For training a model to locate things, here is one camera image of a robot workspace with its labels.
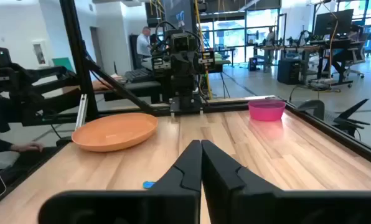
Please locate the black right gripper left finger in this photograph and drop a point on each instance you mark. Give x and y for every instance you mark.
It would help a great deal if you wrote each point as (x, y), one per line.
(173, 205)

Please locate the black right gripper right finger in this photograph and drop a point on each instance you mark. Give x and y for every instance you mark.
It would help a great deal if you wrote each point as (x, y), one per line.
(235, 205)

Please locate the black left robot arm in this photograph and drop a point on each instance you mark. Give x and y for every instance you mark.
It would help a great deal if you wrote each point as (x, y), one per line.
(183, 90)

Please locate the small blue plastic utensil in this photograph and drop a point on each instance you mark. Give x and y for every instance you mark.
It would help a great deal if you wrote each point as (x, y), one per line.
(148, 184)

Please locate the black keyboard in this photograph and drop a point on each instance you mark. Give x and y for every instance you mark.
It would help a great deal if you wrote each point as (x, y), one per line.
(138, 75)

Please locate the black side desk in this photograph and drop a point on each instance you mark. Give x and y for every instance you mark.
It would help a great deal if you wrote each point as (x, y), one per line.
(135, 90)

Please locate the person's hand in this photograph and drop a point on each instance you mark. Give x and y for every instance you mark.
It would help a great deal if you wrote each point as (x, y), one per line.
(28, 146)
(102, 85)

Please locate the orange plastic plate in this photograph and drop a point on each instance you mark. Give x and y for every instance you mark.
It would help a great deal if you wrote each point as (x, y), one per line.
(114, 133)

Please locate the black computer tower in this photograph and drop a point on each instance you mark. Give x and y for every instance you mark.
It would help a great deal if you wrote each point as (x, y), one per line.
(289, 71)

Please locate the silver aluminium bar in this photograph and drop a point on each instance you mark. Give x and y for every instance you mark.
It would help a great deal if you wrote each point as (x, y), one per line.
(81, 112)

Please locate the long work desk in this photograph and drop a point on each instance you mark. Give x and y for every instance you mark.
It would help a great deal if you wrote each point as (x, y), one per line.
(297, 48)

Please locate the green board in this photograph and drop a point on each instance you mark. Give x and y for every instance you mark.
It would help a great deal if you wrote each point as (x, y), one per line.
(62, 63)

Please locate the grey black office chair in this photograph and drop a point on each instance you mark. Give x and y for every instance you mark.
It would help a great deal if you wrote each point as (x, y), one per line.
(344, 119)

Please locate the black computer monitor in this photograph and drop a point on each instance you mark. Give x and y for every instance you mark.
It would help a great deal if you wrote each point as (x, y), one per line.
(333, 22)

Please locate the black machine rig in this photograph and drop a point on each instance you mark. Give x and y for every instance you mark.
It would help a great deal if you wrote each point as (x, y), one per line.
(23, 90)

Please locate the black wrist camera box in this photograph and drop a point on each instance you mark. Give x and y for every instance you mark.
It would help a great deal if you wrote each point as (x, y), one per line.
(183, 41)

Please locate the black frame brace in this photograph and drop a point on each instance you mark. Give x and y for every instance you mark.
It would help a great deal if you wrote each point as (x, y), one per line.
(123, 90)

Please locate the black frame post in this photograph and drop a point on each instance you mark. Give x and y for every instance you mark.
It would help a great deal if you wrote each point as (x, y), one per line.
(79, 62)

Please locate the white wall frame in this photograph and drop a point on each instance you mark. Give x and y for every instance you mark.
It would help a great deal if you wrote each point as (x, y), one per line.
(40, 53)

